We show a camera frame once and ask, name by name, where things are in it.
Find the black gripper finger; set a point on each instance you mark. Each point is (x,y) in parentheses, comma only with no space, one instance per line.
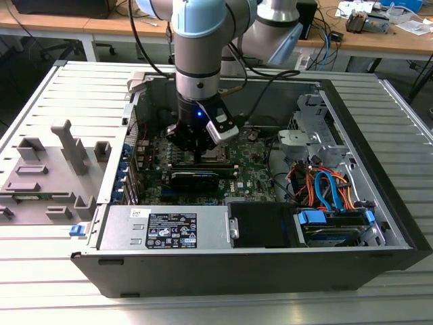
(179,137)
(206,147)

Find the silver CPU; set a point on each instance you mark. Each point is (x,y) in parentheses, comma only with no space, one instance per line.
(213,154)

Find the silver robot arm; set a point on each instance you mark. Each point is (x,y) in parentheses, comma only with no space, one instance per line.
(199,44)

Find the CPU socket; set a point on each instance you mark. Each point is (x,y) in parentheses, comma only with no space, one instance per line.
(227,158)

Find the CPU cooler heat sink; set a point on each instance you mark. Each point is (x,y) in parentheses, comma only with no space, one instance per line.
(355,22)

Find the green RAM stick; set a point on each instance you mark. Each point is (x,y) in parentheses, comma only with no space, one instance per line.
(203,170)
(32,197)

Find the black graphics card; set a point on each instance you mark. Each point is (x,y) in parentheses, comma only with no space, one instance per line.
(194,183)

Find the round coin battery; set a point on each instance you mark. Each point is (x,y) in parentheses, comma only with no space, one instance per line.
(252,137)

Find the green motherboard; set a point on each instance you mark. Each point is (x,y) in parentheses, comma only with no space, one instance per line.
(250,169)

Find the white board sticker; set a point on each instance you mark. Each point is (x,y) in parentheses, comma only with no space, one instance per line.
(239,185)

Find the grey case latch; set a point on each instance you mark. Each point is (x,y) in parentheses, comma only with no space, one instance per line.
(135,83)

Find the metal drive cage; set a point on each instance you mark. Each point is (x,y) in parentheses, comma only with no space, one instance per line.
(311,118)

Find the silver power supply unit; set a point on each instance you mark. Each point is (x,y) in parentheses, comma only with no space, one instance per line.
(115,230)

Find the pale blue teach pendant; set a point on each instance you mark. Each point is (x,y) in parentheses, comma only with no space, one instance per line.
(287,44)

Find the black PC case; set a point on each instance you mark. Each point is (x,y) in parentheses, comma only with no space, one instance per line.
(220,274)

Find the grey parts rack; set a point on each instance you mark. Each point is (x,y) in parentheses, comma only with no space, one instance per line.
(50,176)

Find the blue plastic clip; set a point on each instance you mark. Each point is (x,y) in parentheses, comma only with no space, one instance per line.
(77,231)

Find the hard disk blue carrier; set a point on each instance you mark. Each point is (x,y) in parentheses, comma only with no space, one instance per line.
(324,237)

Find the black speaker box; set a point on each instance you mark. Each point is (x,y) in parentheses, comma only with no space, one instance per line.
(309,20)

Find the wooden desk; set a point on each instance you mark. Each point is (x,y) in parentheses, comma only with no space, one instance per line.
(50,23)
(389,42)

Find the black computer box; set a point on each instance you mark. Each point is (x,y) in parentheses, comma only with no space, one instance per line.
(61,8)

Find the white printed leaflet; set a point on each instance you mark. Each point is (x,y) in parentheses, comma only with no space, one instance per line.
(352,8)

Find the grey metal device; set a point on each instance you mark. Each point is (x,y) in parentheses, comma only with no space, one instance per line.
(379,24)

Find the white paper sheet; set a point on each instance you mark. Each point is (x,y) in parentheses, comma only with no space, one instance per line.
(414,26)

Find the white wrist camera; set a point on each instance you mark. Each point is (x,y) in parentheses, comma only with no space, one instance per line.
(223,132)

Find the silver support bracket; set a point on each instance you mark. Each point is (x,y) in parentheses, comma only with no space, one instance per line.
(287,140)

